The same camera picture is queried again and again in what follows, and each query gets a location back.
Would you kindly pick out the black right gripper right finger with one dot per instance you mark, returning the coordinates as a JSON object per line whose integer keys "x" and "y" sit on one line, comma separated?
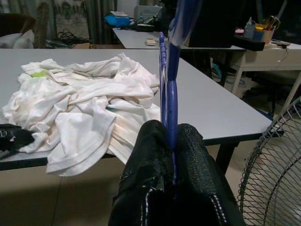
{"x": 195, "y": 164}

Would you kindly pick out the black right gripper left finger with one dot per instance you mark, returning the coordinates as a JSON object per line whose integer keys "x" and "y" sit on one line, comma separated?
{"x": 145, "y": 160}

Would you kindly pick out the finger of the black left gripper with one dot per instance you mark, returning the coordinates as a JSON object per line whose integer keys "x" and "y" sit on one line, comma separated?
{"x": 14, "y": 139}

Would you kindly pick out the blue purple plastic hanger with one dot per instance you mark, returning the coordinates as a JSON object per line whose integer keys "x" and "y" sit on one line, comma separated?
{"x": 171, "y": 99}

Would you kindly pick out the white t-shirt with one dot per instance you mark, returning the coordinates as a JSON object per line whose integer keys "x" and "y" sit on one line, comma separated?
{"x": 82, "y": 99}

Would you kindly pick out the white pillow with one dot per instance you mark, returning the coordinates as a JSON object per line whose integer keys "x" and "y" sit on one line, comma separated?
{"x": 18, "y": 41}

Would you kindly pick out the open cardboard box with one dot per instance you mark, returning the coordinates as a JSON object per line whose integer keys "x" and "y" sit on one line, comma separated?
{"x": 81, "y": 46}

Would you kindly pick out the brown chair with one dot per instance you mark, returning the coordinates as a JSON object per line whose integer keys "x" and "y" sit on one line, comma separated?
{"x": 14, "y": 23}

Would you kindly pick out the small wooden box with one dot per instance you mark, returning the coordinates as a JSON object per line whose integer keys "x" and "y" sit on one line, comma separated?
{"x": 151, "y": 42}

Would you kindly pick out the white desk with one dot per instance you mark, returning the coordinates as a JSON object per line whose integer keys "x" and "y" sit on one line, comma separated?
{"x": 265, "y": 58}

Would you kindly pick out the black flat device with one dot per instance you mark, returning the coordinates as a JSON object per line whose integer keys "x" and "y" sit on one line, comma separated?
{"x": 144, "y": 28}

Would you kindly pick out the black organizer tray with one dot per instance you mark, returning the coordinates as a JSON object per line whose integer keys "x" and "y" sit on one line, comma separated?
{"x": 249, "y": 43}

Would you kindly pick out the blue bag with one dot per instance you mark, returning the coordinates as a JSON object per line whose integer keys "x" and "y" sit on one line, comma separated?
{"x": 117, "y": 21}

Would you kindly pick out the grey bottle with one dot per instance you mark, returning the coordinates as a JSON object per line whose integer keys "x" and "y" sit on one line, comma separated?
{"x": 249, "y": 29}

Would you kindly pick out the grey printer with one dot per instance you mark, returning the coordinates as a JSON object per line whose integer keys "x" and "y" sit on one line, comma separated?
{"x": 148, "y": 13}

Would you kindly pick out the cardboard pen holder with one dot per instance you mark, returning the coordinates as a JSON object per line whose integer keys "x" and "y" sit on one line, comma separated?
{"x": 265, "y": 35}

